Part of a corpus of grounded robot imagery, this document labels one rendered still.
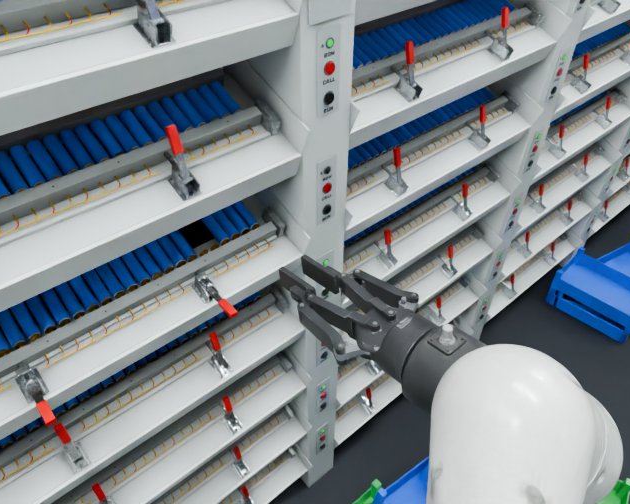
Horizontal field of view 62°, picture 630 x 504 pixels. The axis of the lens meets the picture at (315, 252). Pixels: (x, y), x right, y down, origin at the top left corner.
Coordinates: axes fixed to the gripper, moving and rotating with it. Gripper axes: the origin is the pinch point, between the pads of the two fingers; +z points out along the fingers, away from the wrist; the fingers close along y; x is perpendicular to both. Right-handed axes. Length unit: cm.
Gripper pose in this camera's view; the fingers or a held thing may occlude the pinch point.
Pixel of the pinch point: (308, 279)
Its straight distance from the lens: 70.0
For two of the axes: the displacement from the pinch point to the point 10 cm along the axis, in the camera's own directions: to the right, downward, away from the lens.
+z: -6.3, -3.8, 6.7
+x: 1.0, 8.2, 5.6
